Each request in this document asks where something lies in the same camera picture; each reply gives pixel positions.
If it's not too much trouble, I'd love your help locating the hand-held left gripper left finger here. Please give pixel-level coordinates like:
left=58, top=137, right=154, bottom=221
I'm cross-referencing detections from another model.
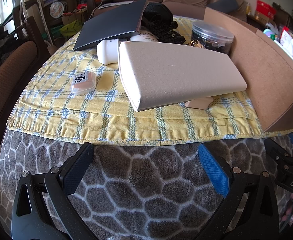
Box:
left=11, top=142, right=97, bottom=240

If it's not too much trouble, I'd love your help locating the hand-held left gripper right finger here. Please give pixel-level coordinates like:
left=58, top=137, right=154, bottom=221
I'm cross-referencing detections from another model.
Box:
left=198, top=144, right=279, bottom=240

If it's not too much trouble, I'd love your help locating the brown cardboard box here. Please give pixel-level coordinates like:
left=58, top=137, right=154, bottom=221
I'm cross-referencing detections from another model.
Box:
left=203, top=7, right=293, bottom=133

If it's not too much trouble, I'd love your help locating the small clear plastic case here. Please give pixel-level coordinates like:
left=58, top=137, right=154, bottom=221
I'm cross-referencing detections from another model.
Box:
left=70, top=71, right=96, bottom=95

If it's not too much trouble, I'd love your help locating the cream box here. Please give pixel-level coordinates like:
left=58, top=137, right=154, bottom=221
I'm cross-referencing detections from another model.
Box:
left=118, top=41, right=247, bottom=112

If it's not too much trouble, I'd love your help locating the black hair brush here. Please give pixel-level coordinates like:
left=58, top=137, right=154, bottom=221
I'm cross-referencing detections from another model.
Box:
left=146, top=17, right=186, bottom=45

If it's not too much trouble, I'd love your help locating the dark box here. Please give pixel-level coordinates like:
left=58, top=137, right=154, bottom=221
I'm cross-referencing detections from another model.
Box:
left=73, top=0, right=149, bottom=51

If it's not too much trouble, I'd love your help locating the yellow checked cloth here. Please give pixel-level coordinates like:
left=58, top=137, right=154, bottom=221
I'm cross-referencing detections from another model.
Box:
left=7, top=15, right=265, bottom=147

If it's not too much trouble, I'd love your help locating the beige plastic piece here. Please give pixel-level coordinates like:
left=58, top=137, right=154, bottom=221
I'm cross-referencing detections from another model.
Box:
left=185, top=97, right=213, bottom=110

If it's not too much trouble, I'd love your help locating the grey patterned blanket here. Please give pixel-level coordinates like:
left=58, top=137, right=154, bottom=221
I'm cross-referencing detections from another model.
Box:
left=0, top=127, right=293, bottom=240

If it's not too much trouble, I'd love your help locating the red and white packet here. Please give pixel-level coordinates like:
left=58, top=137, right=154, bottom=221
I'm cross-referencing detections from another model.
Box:
left=279, top=26, right=293, bottom=65

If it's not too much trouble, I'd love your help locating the purple plastic tub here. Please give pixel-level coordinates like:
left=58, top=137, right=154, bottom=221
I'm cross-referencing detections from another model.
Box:
left=263, top=29, right=278, bottom=40

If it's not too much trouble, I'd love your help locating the brown cushioned chair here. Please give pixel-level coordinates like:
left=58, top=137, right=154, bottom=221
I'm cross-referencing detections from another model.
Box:
left=0, top=16, right=49, bottom=155

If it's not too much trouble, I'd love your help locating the white round bottle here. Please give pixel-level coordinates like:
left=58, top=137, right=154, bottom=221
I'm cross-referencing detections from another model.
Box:
left=97, top=39, right=121, bottom=65

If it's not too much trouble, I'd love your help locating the clear plastic jar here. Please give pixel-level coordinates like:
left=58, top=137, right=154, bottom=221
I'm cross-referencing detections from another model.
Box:
left=191, top=21, right=234, bottom=55

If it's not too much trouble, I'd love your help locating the red box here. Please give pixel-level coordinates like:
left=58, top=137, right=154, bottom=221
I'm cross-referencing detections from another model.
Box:
left=255, top=0, right=277, bottom=18

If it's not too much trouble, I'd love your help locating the green bag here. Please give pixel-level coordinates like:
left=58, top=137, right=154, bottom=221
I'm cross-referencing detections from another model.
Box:
left=59, top=20, right=83, bottom=38

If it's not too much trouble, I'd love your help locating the cream cosmetic bottle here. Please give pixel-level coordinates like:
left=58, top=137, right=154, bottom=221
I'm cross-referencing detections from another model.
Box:
left=130, top=31, right=159, bottom=43

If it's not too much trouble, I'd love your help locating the white metal pole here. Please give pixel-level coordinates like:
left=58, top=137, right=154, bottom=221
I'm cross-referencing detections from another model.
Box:
left=24, top=0, right=52, bottom=48

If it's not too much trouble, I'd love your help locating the grey pillow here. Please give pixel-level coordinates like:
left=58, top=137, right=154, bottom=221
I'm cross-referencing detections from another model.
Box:
left=208, top=0, right=240, bottom=12

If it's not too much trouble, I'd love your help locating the round printed tin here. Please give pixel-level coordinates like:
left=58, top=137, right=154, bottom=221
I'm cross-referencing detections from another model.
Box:
left=49, top=1, right=68, bottom=18

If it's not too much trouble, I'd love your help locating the black pouch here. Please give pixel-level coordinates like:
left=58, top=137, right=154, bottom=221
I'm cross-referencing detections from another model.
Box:
left=143, top=2, right=174, bottom=28

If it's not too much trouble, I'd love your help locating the white paper sheet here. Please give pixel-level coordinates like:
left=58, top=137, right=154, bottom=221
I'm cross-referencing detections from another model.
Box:
left=99, top=1, right=133, bottom=10

